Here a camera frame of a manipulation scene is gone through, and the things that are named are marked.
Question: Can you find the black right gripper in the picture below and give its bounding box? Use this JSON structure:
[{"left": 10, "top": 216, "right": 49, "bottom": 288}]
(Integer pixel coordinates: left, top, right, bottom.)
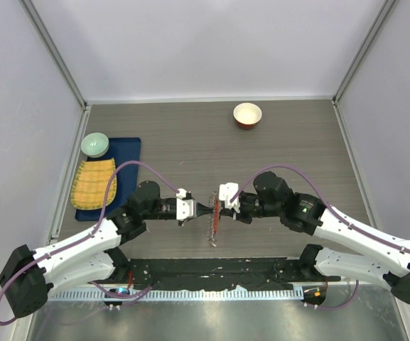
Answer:
[{"left": 220, "top": 192, "right": 282, "bottom": 224}]

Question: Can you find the white slotted cable duct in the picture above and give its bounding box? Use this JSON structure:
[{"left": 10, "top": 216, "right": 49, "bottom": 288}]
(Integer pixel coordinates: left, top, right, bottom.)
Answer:
[{"left": 49, "top": 286, "right": 303, "bottom": 303}]

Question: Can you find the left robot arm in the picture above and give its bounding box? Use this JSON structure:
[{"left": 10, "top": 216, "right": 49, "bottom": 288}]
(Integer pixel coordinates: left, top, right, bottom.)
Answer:
[{"left": 0, "top": 181, "right": 214, "bottom": 319}]

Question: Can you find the red plastic handle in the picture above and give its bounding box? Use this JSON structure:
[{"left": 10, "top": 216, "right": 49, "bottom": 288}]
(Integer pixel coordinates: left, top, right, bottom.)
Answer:
[{"left": 212, "top": 200, "right": 220, "bottom": 234}]

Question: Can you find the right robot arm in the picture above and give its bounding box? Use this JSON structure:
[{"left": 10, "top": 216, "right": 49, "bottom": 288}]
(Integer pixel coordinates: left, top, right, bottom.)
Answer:
[{"left": 218, "top": 171, "right": 410, "bottom": 305}]

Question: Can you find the blue tray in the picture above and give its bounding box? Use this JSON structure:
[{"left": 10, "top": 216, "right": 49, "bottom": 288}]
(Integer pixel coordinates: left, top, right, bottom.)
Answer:
[{"left": 75, "top": 137, "right": 141, "bottom": 222}]

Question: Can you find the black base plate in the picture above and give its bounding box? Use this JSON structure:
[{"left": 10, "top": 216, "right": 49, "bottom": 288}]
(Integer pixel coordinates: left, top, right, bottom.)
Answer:
[{"left": 90, "top": 256, "right": 342, "bottom": 293}]

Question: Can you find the yellow woven plate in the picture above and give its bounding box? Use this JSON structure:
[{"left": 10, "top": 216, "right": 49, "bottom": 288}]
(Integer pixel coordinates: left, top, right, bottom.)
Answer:
[{"left": 70, "top": 158, "right": 116, "bottom": 211}]

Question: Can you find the red white bowl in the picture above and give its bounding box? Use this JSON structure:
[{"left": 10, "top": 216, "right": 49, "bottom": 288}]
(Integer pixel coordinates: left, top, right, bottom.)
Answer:
[{"left": 233, "top": 102, "right": 263, "bottom": 129}]

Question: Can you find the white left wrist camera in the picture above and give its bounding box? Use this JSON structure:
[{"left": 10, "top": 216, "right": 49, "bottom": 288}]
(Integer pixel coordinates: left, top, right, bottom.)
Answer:
[{"left": 176, "top": 188, "right": 197, "bottom": 226}]

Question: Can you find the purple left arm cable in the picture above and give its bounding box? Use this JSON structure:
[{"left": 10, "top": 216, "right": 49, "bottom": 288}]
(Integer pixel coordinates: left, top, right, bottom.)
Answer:
[{"left": 0, "top": 160, "right": 184, "bottom": 326}]

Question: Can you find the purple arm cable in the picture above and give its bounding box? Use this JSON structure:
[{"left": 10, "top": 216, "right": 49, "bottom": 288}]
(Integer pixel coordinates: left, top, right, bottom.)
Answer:
[
  {"left": 229, "top": 163, "right": 410, "bottom": 310},
  {"left": 0, "top": 160, "right": 184, "bottom": 326}
]

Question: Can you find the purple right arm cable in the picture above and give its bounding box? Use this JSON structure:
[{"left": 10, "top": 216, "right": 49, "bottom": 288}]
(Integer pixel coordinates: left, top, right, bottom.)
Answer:
[{"left": 229, "top": 163, "right": 410, "bottom": 310}]

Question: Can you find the pale green bowl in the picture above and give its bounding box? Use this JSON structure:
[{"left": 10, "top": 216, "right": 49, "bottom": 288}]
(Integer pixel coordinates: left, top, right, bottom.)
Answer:
[{"left": 80, "top": 132, "right": 109, "bottom": 158}]

